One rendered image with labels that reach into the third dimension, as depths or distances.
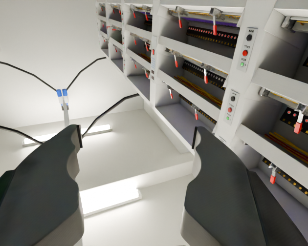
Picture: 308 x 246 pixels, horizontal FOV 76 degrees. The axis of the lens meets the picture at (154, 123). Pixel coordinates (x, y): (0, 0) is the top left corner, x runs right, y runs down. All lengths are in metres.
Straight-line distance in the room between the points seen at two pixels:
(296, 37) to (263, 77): 0.16
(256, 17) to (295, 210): 0.65
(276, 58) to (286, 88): 0.14
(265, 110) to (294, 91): 0.22
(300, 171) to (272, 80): 0.25
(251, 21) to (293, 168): 0.42
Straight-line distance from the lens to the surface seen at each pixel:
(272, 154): 0.68
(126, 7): 1.89
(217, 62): 0.79
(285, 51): 0.75
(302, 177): 0.65
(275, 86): 0.63
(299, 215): 0.90
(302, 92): 0.60
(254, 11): 0.69
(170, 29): 1.27
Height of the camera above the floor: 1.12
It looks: 31 degrees up
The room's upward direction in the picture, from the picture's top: 177 degrees counter-clockwise
